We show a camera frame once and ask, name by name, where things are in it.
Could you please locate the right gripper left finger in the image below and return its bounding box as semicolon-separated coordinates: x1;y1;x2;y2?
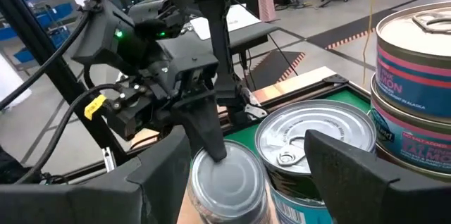
0;125;193;224

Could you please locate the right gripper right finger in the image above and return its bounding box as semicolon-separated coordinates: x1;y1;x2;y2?
303;128;451;224

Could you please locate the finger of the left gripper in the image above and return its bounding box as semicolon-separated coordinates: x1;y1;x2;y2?
178;89;229;164

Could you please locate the silver-lid can red label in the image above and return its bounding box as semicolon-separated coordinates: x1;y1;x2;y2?
187;139;273;224

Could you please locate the small silver-lid fish can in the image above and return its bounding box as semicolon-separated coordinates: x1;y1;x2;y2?
269;185;334;224
254;99;378;206

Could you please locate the green table mat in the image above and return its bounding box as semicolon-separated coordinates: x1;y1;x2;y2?
223;88;371;154

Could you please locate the white paper sheet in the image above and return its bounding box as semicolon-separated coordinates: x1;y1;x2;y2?
190;4;262;41

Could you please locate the dark grey desk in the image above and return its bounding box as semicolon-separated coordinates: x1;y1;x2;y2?
190;4;280;56

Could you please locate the small hazard-striped floor mat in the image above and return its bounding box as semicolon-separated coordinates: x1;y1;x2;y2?
242;51;306;92

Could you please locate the blue storage bin rack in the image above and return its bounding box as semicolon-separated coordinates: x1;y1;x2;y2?
0;0;77;65

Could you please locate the large hazard-striped floor mat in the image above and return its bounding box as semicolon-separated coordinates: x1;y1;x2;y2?
306;0;451;51

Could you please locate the black frame strut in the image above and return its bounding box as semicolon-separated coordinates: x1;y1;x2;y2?
0;0;130;168

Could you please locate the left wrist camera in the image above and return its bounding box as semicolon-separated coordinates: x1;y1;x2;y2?
105;85;166;142

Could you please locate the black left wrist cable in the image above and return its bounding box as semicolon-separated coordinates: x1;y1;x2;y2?
0;0;179;185

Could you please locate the yellow cable tag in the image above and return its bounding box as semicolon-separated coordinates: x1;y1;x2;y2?
83;94;107;121

